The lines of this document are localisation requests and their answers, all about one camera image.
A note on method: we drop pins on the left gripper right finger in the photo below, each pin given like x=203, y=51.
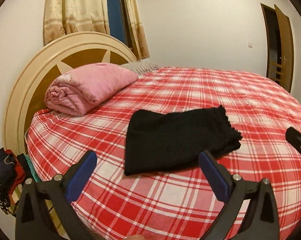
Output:
x=261, y=220

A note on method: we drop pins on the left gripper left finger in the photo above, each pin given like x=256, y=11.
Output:
x=33, y=220

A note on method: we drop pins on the black pants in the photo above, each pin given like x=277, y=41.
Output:
x=158, y=142

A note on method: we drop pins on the pile of clothes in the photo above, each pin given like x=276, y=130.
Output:
x=14, y=171

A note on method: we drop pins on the brown wooden door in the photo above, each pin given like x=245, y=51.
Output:
x=280, y=47

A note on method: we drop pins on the pink folded blanket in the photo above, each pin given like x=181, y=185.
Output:
x=80, y=90

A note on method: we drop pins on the striped grey pillow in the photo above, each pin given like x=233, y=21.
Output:
x=140, y=68

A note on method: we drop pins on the cream round headboard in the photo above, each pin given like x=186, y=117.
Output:
x=56, y=58

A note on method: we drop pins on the beige right curtain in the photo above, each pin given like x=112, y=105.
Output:
x=137, y=35

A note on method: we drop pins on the beige curtain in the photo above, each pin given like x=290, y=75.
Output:
x=137, y=35
x=62, y=17

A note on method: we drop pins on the dark blue window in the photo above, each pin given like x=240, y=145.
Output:
x=118, y=21

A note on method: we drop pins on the beige left curtain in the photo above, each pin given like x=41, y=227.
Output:
x=62, y=17

